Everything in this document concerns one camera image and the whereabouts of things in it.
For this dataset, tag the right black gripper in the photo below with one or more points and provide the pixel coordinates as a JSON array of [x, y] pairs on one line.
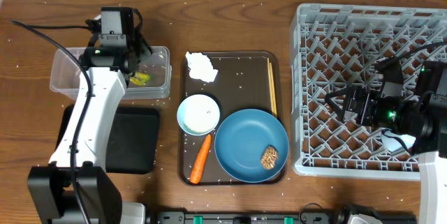
[[364, 98]]

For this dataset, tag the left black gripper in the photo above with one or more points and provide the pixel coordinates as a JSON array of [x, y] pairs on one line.
[[138, 58]]

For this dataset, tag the green foil snack wrapper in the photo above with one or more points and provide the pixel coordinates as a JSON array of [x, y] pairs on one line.
[[139, 78]]

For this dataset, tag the light blue cup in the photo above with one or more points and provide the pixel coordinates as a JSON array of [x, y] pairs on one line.
[[394, 142]]

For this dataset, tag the white napkin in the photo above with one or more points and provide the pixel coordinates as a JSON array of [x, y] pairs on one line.
[[200, 67]]

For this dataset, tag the light blue rice bowl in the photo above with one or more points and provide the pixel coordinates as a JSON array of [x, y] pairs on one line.
[[198, 114]]

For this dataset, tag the orange carrot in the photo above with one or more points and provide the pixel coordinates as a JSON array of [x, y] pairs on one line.
[[199, 164]]

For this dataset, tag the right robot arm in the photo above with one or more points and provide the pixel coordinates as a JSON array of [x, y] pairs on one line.
[[424, 119]]

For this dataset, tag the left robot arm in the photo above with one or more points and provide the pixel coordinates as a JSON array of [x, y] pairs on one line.
[[74, 187]]

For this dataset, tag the grey dishwasher rack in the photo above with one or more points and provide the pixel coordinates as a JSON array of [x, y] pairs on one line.
[[335, 46]]

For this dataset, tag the clear plastic bin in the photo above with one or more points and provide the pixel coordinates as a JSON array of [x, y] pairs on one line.
[[65, 74]]

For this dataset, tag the wooden chopstick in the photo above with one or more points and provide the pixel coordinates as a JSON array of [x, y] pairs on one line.
[[272, 91], [268, 60]]

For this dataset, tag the brown patterned food piece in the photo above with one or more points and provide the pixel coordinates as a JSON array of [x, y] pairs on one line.
[[269, 158]]

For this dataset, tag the black plastic tray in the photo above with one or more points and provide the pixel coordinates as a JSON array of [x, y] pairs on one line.
[[123, 141]]

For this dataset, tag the brown serving tray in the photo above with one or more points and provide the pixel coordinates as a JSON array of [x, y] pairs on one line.
[[241, 83]]

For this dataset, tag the blue plate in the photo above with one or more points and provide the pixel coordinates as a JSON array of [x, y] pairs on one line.
[[243, 138]]

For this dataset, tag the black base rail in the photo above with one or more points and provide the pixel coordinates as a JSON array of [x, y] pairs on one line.
[[178, 217]]

